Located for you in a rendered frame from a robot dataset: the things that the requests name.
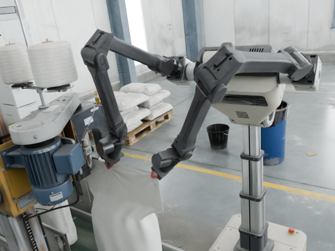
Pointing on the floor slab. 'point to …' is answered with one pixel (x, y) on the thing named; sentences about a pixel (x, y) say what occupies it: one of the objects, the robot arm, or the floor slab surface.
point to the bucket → (218, 135)
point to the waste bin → (275, 137)
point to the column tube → (9, 231)
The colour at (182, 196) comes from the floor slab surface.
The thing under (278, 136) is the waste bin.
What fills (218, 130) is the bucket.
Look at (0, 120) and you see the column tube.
